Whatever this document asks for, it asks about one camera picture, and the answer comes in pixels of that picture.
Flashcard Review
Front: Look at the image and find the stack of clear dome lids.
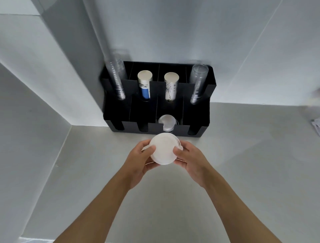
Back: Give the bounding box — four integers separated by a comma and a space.
157, 114, 179, 133

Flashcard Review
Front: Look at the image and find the person's right hand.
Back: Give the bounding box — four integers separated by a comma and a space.
172, 141, 214, 189

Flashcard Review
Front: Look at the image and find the person's right forearm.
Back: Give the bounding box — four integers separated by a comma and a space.
201, 170, 283, 243

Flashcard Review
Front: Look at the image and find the person's left forearm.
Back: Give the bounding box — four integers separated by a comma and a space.
53, 173, 134, 243

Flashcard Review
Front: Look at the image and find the blue print paper cup stack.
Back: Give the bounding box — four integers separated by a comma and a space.
137, 70, 153, 101

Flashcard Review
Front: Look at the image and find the black cup and lid organizer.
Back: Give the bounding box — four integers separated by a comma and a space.
100, 61, 217, 138

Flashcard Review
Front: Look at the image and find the tall stack of clear cups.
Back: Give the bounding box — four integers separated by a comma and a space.
83, 0, 127, 100

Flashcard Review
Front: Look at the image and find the stack of white lids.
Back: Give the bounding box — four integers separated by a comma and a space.
142, 133, 184, 166

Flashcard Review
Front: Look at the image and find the white cloth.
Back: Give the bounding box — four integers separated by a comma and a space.
311, 119, 320, 137

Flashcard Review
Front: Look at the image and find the short stack of clear cups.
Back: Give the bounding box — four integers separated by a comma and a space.
189, 64, 209, 104

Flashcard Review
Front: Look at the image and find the person's left hand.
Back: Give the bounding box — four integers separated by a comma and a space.
122, 139, 157, 191

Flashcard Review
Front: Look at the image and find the dark print paper cup stack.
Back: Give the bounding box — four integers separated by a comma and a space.
164, 72, 179, 103

